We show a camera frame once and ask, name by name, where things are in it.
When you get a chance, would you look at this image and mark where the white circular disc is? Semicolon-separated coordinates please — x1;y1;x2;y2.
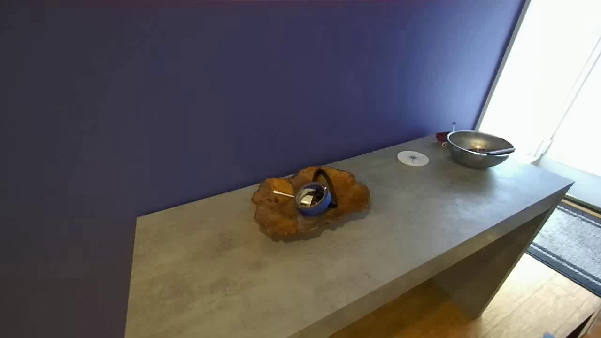
397;148;432;169

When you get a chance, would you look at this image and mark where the small red object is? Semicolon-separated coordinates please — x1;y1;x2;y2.
434;122;459;148

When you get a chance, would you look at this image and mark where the brown plush toy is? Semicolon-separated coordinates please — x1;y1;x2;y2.
250;164;372;242

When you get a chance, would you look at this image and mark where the grey concrete-look cabinet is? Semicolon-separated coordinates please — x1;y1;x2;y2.
122;132;575;338

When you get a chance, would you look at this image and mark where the metal bowl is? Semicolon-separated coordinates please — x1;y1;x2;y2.
445;128;517;171

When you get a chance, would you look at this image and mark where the dark door mat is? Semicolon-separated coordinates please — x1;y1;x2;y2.
526;201;601;299

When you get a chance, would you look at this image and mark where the white window frame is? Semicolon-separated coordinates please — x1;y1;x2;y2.
472;0;601;212

